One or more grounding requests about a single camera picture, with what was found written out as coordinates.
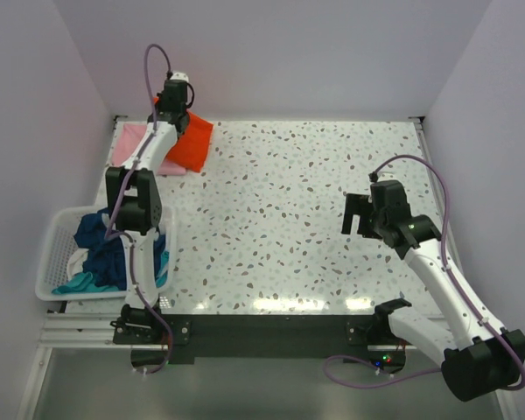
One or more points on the white plastic laundry basket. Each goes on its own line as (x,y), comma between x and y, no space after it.
(60,245)

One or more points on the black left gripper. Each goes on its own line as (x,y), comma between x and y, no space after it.
(160,99)

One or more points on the orange t shirt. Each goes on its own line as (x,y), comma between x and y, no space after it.
(191,150)

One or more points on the navy blue t shirt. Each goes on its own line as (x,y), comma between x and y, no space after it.
(105,259)

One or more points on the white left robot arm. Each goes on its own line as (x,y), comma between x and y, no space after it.
(134,204)

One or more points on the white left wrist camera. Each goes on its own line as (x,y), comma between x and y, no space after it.
(179,76)

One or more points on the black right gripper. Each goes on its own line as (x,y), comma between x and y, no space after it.
(358,204)

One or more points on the white garment in basket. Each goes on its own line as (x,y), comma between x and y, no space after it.
(75,262)

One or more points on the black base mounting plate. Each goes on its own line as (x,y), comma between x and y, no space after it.
(297,336)

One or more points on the teal t shirt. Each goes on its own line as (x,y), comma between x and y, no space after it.
(86,282)

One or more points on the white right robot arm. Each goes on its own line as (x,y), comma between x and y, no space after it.
(475,352)

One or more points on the folded pink t shirt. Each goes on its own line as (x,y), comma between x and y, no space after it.
(126,144)

